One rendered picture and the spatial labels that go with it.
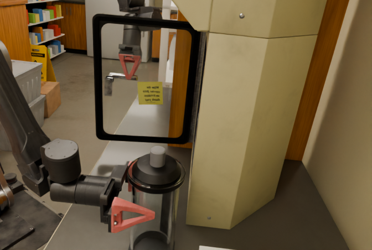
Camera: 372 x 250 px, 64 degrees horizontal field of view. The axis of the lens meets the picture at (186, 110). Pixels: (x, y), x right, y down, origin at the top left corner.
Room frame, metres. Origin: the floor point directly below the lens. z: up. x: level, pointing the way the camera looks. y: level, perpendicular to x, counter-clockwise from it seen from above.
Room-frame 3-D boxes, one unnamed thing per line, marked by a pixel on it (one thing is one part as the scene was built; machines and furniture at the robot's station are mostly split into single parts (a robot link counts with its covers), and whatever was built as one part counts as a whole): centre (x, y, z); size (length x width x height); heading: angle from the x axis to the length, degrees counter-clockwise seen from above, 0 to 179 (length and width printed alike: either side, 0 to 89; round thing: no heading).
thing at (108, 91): (0.84, 0.24, 1.18); 0.02 x 0.02 x 0.06; 5
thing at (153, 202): (0.46, 0.04, 1.06); 0.11 x 0.11 x 0.21
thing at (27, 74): (2.42, 1.61, 0.49); 0.60 x 0.42 x 0.33; 179
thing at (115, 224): (0.43, 0.08, 1.10); 0.09 x 0.07 x 0.07; 89
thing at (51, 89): (3.03, 1.64, 0.14); 0.41 x 0.32 x 0.28; 5
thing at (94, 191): (0.47, 0.15, 1.10); 0.10 x 0.07 x 0.07; 179
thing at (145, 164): (0.46, 0.04, 1.18); 0.09 x 0.09 x 0.07
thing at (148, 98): (0.86, 0.13, 1.19); 0.30 x 0.01 x 0.40; 95
